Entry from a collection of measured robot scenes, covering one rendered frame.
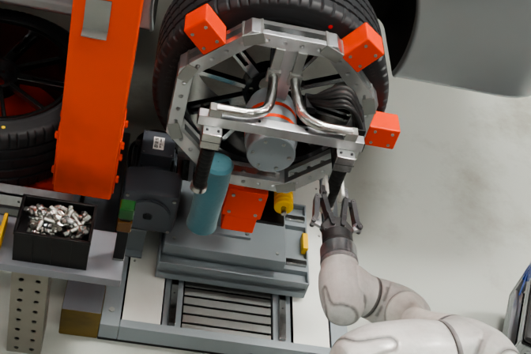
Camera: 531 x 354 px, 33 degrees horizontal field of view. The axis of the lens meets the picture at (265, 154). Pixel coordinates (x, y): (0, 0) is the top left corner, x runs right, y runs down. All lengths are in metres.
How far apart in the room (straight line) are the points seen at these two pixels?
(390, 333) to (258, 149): 0.93
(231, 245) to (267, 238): 0.13
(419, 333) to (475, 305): 1.89
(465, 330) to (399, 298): 0.55
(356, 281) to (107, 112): 0.78
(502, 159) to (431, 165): 0.36
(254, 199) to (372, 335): 1.20
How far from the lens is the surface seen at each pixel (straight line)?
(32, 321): 2.76
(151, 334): 2.89
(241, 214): 2.70
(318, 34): 2.34
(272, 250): 2.97
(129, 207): 2.39
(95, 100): 2.35
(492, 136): 4.19
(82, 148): 2.46
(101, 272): 2.51
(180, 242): 2.92
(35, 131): 2.80
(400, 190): 3.70
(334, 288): 2.07
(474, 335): 1.59
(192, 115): 2.59
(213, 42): 2.30
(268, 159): 2.36
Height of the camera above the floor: 2.40
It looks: 41 degrees down
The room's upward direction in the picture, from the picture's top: 18 degrees clockwise
